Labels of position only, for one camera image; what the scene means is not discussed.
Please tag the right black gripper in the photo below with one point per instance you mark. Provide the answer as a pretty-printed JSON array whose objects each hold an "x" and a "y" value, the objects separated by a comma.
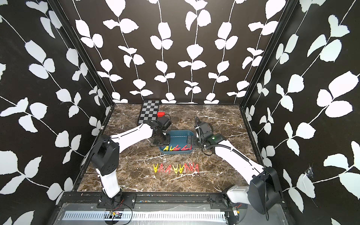
[{"x": 200, "y": 140}]

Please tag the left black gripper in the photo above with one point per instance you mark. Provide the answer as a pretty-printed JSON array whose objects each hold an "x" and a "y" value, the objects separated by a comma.
[{"x": 166, "y": 143}]

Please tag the teal plastic storage box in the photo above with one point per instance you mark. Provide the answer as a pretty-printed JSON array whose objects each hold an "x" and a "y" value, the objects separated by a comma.
[{"x": 181, "y": 138}]

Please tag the red clothespin row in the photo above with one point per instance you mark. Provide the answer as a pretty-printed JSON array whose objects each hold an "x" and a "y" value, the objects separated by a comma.
[{"x": 168, "y": 170}]

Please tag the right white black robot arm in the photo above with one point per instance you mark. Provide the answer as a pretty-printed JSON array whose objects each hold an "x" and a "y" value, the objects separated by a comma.
[{"x": 263, "y": 188}]

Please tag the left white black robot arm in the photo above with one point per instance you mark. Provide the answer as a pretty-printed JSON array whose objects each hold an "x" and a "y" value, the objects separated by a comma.
[{"x": 105, "y": 153}]

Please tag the clothespin pile in box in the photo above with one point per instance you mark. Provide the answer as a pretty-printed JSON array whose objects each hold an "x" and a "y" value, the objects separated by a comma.
[{"x": 177, "y": 148}]

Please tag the small red block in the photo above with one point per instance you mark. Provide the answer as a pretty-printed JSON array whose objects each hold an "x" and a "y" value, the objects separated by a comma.
[{"x": 161, "y": 114}]

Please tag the black grey checkerboard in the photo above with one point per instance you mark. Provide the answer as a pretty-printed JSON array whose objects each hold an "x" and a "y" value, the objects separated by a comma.
[{"x": 148, "y": 111}]

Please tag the small electronics board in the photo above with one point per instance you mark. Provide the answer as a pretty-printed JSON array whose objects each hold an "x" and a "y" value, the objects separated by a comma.
[{"x": 113, "y": 215}]

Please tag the black front mounting rail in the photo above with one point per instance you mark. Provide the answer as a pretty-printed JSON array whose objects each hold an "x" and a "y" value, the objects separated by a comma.
[{"x": 146, "y": 197}]

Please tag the white perforated cable duct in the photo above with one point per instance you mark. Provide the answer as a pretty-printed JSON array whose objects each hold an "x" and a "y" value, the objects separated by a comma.
[{"x": 209, "y": 216}]

